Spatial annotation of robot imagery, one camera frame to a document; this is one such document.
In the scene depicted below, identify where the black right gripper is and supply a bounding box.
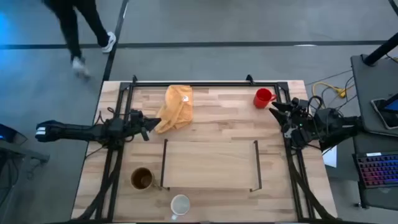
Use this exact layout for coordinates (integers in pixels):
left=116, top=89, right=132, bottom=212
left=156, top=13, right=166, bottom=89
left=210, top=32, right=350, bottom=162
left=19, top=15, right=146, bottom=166
left=269, top=97, right=315, bottom=149

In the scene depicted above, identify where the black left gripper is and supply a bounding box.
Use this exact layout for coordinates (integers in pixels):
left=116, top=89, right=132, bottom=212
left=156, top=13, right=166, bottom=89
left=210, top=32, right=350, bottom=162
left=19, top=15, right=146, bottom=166
left=123, top=108, right=162, bottom=142

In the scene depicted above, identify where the red mug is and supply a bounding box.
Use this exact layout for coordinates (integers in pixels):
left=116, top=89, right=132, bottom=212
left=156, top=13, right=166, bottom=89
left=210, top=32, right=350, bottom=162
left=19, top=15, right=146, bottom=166
left=252, top=88, right=277, bottom=110

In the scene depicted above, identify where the brown glazed mug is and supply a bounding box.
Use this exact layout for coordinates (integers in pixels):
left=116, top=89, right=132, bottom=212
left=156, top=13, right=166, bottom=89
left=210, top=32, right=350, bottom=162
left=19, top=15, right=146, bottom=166
left=130, top=167, right=163, bottom=191

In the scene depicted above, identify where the white mug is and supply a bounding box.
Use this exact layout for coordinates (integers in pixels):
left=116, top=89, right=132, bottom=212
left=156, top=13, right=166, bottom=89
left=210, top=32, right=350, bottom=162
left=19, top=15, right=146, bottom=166
left=170, top=194, right=191, bottom=222

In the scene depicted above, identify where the wooden shelf with black legs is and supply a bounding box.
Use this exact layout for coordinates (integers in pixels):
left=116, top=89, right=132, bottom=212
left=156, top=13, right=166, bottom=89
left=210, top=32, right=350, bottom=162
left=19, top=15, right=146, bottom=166
left=160, top=138, right=263, bottom=193

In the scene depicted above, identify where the orange cloth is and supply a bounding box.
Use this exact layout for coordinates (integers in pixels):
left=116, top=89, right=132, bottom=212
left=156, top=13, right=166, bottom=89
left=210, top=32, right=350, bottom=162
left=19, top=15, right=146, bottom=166
left=154, top=85, right=194, bottom=134

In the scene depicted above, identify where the white paper sheet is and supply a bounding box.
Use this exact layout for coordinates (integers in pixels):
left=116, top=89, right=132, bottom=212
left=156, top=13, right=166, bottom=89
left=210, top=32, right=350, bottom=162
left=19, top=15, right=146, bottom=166
left=322, top=145, right=338, bottom=168

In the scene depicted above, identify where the grey side desk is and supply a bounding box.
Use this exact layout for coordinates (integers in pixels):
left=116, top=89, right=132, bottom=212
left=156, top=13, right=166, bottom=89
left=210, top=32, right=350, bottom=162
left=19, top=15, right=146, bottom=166
left=350, top=54, right=398, bottom=211

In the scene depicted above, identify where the phone in tan case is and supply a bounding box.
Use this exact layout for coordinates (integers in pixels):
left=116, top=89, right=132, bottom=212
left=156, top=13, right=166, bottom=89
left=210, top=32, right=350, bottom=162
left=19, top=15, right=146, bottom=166
left=370, top=98, right=398, bottom=131

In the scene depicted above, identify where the backlit laptop keyboard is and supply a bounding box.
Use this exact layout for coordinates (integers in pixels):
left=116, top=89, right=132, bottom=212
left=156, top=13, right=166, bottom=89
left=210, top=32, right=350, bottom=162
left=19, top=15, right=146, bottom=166
left=352, top=151, right=398, bottom=189

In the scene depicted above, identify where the black pole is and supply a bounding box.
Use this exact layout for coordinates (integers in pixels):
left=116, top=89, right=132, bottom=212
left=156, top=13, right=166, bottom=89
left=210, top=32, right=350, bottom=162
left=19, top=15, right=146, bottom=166
left=363, top=32, right=398, bottom=67

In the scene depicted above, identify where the person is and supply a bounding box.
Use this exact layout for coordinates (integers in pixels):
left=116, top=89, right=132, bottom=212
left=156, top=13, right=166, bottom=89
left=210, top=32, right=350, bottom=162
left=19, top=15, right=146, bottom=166
left=42, top=0, right=118, bottom=78

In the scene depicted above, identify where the grey metal cart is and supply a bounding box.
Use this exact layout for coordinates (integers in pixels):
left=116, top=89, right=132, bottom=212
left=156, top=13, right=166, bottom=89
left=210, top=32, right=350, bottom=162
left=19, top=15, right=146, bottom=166
left=0, top=139, right=50, bottom=224

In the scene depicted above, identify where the blue lit device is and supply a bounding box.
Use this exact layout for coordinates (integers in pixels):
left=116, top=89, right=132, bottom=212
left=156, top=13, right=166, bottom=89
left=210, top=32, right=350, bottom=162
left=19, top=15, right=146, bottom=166
left=0, top=123, right=28, bottom=146

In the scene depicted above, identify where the yellow cable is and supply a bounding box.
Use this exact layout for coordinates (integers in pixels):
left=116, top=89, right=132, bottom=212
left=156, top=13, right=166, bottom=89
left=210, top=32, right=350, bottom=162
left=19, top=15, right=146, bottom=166
left=312, top=81, right=348, bottom=108

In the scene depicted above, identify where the black aluminium table frame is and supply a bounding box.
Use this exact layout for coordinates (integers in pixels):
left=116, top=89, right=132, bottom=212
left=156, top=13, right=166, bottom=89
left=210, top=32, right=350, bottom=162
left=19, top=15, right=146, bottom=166
left=74, top=74, right=336, bottom=223

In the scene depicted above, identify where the black cable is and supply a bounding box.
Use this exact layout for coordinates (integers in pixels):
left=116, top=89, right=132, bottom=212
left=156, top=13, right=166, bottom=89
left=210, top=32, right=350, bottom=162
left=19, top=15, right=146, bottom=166
left=337, top=75, right=358, bottom=110

